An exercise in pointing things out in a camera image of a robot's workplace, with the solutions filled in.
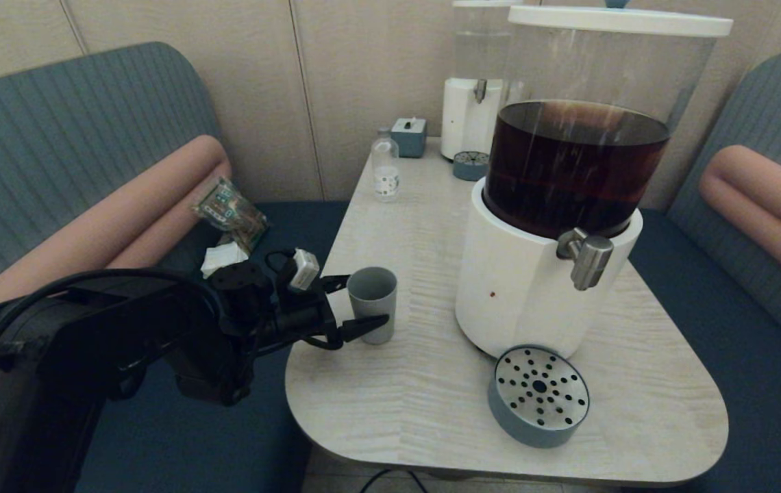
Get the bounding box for grey plastic cup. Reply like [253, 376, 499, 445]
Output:
[346, 266, 398, 345]

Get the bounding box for silver metal dispenser tap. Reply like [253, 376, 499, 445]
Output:
[555, 228, 615, 292]

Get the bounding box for white folded napkin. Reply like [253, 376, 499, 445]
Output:
[200, 241, 250, 276]

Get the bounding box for clear plastic bottle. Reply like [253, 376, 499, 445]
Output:
[371, 129, 401, 204]

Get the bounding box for green snack packet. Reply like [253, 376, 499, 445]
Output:
[192, 177, 271, 255]

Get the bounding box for small blue tissue box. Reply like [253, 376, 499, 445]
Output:
[390, 118, 428, 160]

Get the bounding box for large dispenser with dark tea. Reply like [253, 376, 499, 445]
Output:
[454, 31, 717, 360]

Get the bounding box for small blue drip tray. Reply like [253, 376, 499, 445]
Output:
[452, 151, 491, 183]

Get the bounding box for large blue perforated drip tray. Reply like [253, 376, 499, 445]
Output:
[487, 344, 591, 449]

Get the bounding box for small white water dispenser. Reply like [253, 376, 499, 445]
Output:
[441, 7, 523, 163]

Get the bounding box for blue booth sofa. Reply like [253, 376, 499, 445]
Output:
[627, 51, 781, 493]
[0, 42, 350, 493]

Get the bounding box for large white dispenser lid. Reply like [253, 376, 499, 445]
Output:
[507, 0, 734, 40]

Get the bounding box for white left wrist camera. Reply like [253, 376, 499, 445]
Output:
[288, 249, 321, 290]

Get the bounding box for black floor cable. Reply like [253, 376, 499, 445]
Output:
[361, 468, 427, 493]

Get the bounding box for black left wrist camera cable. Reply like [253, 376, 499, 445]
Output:
[0, 249, 299, 493]

